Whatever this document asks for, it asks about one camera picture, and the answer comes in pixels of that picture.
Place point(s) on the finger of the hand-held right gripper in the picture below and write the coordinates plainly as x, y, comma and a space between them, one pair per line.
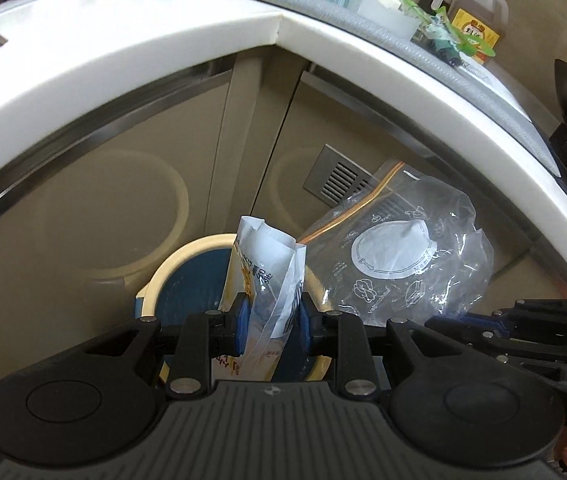
483, 346
483, 321

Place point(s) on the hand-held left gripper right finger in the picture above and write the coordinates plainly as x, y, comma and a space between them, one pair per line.
306, 327

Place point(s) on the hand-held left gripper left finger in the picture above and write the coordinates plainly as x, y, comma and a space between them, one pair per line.
243, 325

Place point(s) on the white and yellow snack packet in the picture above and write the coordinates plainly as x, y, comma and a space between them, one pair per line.
263, 280

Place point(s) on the cream bin with blue inside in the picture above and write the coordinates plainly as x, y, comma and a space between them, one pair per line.
188, 280

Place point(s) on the clear printed zip bag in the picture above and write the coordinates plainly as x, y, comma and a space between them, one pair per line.
388, 260

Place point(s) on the metal cabinet vent grille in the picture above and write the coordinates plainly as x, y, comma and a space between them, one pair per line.
341, 175

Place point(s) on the beige cabinet door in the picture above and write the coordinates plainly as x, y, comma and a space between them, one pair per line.
303, 130
88, 240

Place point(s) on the green wrapper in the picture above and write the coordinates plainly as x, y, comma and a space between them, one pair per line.
443, 30

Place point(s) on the amber bottle with yellow cap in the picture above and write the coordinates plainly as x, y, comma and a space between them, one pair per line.
481, 20

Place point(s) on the dark sauce bottle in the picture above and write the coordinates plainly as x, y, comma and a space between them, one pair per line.
433, 5

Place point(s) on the grey counter mat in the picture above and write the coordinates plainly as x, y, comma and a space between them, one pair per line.
313, 5

